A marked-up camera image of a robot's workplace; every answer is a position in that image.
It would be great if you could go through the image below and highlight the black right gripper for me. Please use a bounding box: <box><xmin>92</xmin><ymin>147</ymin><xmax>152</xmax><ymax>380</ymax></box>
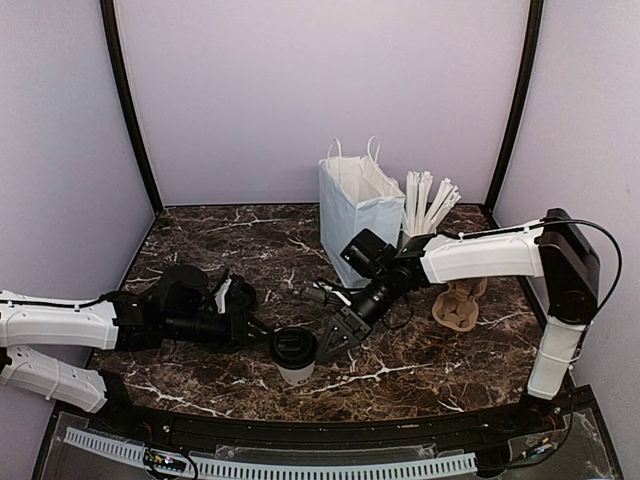
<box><xmin>315</xmin><ymin>270</ymin><xmax>399</xmax><ymax>360</ymax></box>

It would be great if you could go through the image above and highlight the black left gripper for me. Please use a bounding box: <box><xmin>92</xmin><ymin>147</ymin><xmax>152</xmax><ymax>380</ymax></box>
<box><xmin>164</xmin><ymin>304</ymin><xmax>274</xmax><ymax>355</ymax></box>

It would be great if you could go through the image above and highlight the white paper coffee cup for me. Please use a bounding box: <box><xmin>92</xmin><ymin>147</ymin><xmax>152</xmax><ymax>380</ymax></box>
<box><xmin>277</xmin><ymin>361</ymin><xmax>315</xmax><ymax>387</ymax></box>

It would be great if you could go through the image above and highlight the black plastic cup lid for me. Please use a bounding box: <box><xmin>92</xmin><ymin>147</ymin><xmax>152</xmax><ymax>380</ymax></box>
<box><xmin>225</xmin><ymin>283</ymin><xmax>258</xmax><ymax>312</ymax></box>

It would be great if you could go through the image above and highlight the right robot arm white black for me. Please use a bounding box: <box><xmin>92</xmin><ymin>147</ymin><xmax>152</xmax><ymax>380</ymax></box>
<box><xmin>316</xmin><ymin>208</ymin><xmax>609</xmax><ymax>434</ymax></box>

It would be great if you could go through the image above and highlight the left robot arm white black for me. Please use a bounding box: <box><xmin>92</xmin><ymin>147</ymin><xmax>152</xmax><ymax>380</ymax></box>
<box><xmin>1</xmin><ymin>265</ymin><xmax>273</xmax><ymax>436</ymax></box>

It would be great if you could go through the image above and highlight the white paper takeout bag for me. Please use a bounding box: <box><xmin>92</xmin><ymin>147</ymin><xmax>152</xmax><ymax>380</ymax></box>
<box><xmin>318</xmin><ymin>136</ymin><xmax>405</xmax><ymax>288</ymax></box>

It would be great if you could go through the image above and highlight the white paper straw holder cup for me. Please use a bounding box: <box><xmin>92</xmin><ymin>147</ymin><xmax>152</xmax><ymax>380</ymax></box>
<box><xmin>400</xmin><ymin>230</ymin><xmax>423</xmax><ymax>247</ymax></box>

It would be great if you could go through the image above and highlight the brown cardboard cup carrier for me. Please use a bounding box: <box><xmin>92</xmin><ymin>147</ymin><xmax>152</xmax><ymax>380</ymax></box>
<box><xmin>432</xmin><ymin>278</ymin><xmax>488</xmax><ymax>332</ymax></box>

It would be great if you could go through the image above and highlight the white wrapped straws bundle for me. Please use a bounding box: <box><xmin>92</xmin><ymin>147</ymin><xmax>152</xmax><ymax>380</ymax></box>
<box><xmin>402</xmin><ymin>171</ymin><xmax>461</xmax><ymax>235</ymax></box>

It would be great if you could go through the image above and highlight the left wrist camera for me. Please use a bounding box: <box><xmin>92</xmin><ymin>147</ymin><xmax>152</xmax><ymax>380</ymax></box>
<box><xmin>213</xmin><ymin>269</ymin><xmax>245</xmax><ymax>314</ymax></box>

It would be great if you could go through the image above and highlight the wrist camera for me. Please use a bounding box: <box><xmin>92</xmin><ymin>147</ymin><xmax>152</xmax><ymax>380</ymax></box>
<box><xmin>213</xmin><ymin>269</ymin><xmax>245</xmax><ymax>314</ymax></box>
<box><xmin>300</xmin><ymin>283</ymin><xmax>351</xmax><ymax>306</ymax></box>

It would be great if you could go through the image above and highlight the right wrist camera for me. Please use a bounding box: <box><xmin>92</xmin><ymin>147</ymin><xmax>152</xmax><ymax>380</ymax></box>
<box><xmin>300</xmin><ymin>283</ymin><xmax>351</xmax><ymax>306</ymax></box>

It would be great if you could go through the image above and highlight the grey slotted cable duct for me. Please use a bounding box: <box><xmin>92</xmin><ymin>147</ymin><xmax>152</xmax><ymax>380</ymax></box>
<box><xmin>63</xmin><ymin>427</ymin><xmax>477</xmax><ymax>479</ymax></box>

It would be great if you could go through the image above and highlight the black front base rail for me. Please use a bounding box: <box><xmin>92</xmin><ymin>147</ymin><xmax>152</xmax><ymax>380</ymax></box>
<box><xmin>32</xmin><ymin>386</ymin><xmax>624</xmax><ymax>479</ymax></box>

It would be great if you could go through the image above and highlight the left black frame post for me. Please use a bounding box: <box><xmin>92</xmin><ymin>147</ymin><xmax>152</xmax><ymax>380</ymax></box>
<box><xmin>99</xmin><ymin>0</ymin><xmax>164</xmax><ymax>216</ymax></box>

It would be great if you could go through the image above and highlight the black frame post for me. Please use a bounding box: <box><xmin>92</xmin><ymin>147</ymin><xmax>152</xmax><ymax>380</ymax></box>
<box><xmin>99</xmin><ymin>0</ymin><xmax>164</xmax><ymax>216</ymax></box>
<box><xmin>483</xmin><ymin>0</ymin><xmax>544</xmax><ymax>215</ymax></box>

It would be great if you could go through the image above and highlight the right black frame post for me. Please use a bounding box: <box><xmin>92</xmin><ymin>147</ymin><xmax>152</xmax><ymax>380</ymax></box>
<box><xmin>483</xmin><ymin>0</ymin><xmax>544</xmax><ymax>215</ymax></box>

